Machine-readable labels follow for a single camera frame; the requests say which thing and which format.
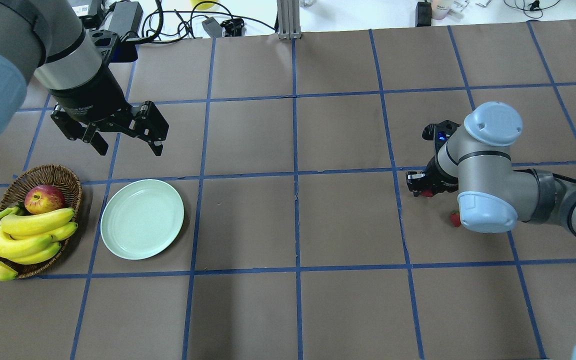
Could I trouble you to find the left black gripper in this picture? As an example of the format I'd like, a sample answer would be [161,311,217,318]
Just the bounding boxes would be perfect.
[48,70,170,157]

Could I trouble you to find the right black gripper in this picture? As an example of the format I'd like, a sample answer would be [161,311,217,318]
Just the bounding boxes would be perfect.
[406,156,459,195]

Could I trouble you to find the red strawberry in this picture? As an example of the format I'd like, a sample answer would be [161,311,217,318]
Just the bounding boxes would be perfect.
[449,210,462,228]
[420,189,435,198]

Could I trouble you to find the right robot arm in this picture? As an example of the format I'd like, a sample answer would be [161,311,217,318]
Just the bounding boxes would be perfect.
[406,101,576,237]

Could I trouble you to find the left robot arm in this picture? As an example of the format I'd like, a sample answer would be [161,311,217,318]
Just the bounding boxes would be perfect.
[0,0,169,157]

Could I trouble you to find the light green plate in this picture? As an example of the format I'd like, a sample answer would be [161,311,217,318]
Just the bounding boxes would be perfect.
[100,178,185,261]

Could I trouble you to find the red apple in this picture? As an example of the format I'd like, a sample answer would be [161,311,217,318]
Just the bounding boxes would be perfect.
[23,184,66,215]

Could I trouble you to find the black power adapter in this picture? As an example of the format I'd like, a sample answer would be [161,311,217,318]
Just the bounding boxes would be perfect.
[102,0,143,38]

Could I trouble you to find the wicker basket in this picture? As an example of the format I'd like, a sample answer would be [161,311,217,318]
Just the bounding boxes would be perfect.
[0,164,83,279]

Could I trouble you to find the yellow banana bunch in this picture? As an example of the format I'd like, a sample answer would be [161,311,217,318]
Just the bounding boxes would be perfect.
[0,207,78,281]

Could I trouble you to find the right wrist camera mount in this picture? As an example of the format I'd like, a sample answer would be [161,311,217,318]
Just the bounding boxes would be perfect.
[422,120,461,155]

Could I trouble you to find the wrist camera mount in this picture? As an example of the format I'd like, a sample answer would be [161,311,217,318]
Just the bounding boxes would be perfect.
[422,120,461,155]
[88,29,138,66]

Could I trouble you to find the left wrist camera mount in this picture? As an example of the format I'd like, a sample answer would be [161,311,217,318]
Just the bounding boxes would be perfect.
[88,29,138,66]

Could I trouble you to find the black cables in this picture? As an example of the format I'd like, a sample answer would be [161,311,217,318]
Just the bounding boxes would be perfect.
[140,0,276,45]

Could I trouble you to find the aluminium frame post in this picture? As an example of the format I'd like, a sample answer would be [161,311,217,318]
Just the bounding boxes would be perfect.
[276,0,302,40]

